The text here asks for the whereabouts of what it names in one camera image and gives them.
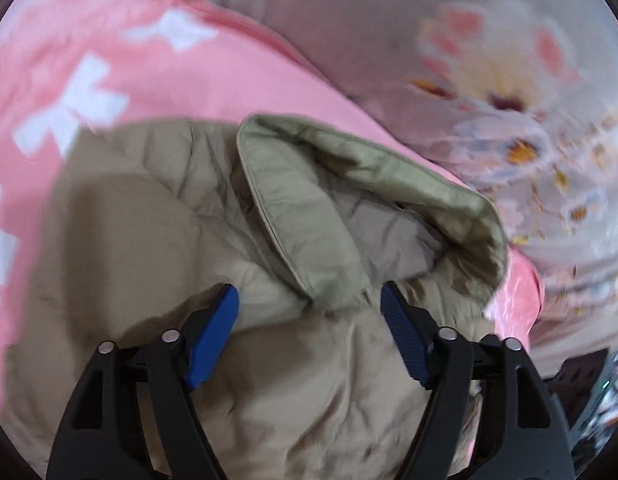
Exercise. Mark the pink blanket with white print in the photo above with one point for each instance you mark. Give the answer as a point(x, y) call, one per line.
point(139, 55)

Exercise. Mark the beige puffer jacket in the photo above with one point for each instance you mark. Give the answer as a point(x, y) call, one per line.
point(299, 240)

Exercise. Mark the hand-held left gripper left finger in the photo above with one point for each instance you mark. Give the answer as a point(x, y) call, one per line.
point(213, 327)

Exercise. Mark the grey floral blanket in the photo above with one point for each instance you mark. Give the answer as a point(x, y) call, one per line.
point(389, 25)

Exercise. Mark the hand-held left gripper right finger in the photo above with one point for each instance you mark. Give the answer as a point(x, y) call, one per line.
point(402, 331)

